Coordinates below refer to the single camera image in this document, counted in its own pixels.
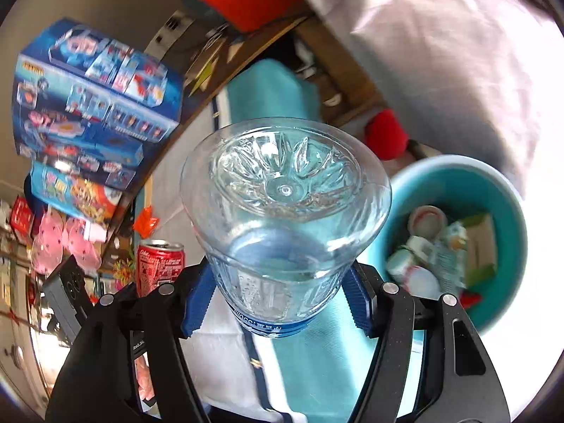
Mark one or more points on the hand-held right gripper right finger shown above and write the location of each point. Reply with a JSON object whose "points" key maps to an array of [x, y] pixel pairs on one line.
{"points": [[359, 306]]}

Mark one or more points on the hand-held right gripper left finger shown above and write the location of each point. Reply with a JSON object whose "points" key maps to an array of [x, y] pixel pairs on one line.
{"points": [[198, 306]]}

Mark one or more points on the clear plastic water bottle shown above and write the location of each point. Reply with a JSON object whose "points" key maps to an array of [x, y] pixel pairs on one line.
{"points": [[282, 238]]}

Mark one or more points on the green plastic packet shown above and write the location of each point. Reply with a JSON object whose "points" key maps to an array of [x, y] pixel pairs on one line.
{"points": [[449, 251]]}

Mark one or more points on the white round cup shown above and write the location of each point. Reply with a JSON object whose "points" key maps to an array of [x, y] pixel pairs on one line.
{"points": [[426, 220]]}

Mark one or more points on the green cardboard box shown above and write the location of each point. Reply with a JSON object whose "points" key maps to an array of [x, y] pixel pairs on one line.
{"points": [[482, 242]]}

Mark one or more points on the round blue waste bin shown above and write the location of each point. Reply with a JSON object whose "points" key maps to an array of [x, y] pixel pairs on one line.
{"points": [[506, 211]]}

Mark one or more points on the pink plastic toys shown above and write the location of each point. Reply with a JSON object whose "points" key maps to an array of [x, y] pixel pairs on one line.
{"points": [[61, 238]]}

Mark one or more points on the red soda can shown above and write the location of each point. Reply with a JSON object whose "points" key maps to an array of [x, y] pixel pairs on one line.
{"points": [[158, 268]]}

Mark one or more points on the crumpled orange wrapper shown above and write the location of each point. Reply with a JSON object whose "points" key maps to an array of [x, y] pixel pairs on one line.
{"points": [[144, 222]]}

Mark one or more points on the colourful orange toy box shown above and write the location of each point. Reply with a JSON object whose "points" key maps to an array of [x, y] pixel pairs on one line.
{"points": [[75, 191]]}

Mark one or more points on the red snack wrapper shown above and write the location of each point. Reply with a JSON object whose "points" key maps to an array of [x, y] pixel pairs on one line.
{"points": [[470, 300]]}

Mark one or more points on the dark blue toy box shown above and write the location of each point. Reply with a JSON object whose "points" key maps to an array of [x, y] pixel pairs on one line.
{"points": [[79, 154]]}

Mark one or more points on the large blue toy box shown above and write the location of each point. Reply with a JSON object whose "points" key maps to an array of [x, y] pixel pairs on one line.
{"points": [[101, 79]]}

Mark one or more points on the teal and white tablecloth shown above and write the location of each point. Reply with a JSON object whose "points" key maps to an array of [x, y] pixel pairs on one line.
{"points": [[264, 92]]}

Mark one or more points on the wooden cabinet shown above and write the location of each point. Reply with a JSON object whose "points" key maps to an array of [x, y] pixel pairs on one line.
{"points": [[343, 75]]}

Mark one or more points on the purple grey bed cover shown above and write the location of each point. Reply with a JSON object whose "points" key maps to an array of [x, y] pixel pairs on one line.
{"points": [[440, 53]]}

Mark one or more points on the white wall socket with plug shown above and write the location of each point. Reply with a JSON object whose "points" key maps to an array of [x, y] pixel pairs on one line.
{"points": [[176, 20]]}

